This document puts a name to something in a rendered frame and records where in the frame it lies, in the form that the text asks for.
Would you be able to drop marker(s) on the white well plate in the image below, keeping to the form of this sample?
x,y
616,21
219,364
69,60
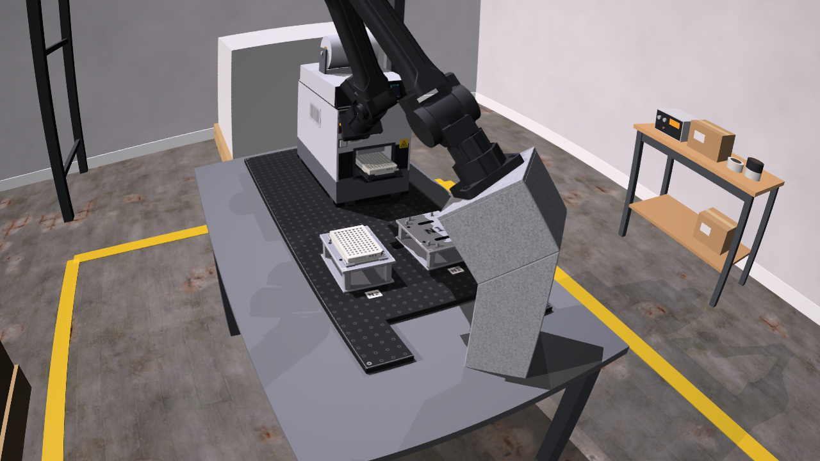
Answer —
x,y
356,245
375,163

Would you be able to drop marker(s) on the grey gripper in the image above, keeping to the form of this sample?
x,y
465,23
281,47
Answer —
x,y
357,130

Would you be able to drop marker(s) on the white foil roll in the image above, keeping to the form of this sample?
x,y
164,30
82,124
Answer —
x,y
336,57

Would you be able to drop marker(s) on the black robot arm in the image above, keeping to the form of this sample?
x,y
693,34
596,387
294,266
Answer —
x,y
446,118

